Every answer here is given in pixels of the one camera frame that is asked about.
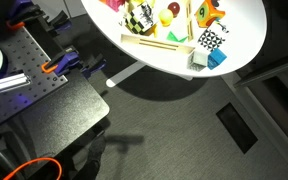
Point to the black zebra letter plush cube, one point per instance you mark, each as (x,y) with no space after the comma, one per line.
(140,18)

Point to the white grey block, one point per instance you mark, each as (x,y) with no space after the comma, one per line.
(197,60)

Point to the green block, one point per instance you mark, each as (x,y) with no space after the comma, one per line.
(175,37)

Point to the blue block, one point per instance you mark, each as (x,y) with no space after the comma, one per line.
(216,59)

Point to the black white triangle plush cube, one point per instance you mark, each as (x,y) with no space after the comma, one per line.
(211,39)

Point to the pink block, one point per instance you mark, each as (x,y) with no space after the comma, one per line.
(116,4)

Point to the orange block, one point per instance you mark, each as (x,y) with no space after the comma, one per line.
(102,1)

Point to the orange number nine plush cube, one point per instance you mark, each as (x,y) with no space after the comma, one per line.
(208,14)

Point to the wooden slatted tray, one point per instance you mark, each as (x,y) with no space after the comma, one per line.
(160,44)

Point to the dark purple spring clamp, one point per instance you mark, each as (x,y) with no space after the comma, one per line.
(93,66)

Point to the toy orange fruit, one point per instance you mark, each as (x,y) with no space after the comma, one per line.
(165,16)

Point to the black robot stand top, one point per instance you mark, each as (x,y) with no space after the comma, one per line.
(67,110)

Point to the dark red toy plum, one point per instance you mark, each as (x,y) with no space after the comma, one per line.
(174,8)

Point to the black floor outlet cover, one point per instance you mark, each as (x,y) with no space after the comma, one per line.
(236,127)

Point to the black spring clamp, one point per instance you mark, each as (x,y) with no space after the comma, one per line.
(60,19)

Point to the perforated metal breadboard plate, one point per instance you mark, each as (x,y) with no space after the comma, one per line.
(20,60)

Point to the aluminium extrusion bar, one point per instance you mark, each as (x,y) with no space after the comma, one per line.
(12,82)

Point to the white table pedestal base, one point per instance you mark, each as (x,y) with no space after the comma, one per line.
(124,75)

